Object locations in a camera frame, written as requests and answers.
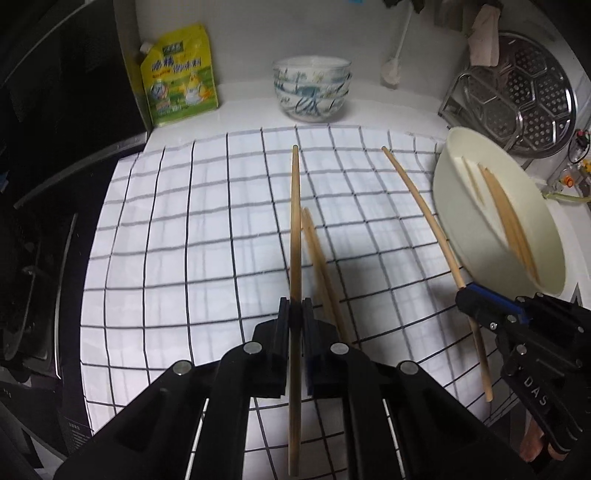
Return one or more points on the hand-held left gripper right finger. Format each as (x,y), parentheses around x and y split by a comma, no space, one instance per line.
(308,325)

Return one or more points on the pink rag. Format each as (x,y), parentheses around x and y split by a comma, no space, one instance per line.
(485,39)

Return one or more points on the yellow green seasoning pouch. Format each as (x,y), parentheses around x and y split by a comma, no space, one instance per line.
(180,83)

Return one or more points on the floral ceramic bowl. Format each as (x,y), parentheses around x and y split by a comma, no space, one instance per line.
(309,67)
(309,108)
(309,90)

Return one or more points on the pale green tube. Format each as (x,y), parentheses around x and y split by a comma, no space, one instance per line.
(568,198)

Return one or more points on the white black grid cloth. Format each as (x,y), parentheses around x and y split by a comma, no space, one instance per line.
(207,230)

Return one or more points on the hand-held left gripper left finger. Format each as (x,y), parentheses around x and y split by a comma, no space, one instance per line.
(282,325)

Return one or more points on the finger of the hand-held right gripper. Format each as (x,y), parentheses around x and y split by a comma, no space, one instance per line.
(480,310)
(496,299)

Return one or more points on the person's right hand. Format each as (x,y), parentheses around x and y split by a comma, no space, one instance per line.
(533,443)

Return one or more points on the round metal steamer plate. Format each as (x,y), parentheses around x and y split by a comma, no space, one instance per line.
(526,97)

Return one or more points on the cream plastic basin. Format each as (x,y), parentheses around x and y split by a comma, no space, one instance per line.
(471,221)

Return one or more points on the small orange cap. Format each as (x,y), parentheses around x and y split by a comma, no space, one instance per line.
(567,180)

